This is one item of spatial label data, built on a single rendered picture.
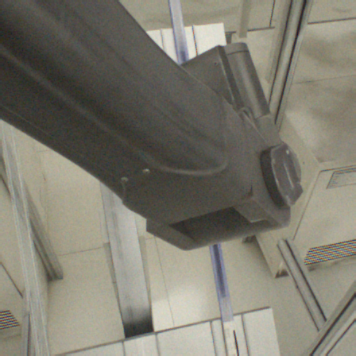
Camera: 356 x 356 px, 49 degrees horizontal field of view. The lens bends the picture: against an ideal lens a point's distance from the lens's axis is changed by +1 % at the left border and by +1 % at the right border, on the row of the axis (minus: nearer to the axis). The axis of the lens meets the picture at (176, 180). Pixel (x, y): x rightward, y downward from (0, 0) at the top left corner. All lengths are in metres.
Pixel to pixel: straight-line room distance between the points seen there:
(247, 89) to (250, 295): 1.18
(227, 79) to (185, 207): 0.11
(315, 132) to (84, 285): 0.92
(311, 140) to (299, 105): 0.14
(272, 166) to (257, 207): 0.03
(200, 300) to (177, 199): 1.22
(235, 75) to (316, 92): 0.91
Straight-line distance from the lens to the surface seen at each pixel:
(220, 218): 0.22
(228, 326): 0.51
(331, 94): 1.20
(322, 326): 1.07
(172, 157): 0.16
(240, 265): 1.48
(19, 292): 1.14
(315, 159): 0.98
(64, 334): 1.39
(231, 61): 0.29
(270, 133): 0.29
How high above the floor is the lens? 1.26
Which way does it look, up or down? 48 degrees down
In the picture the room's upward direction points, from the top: straight up
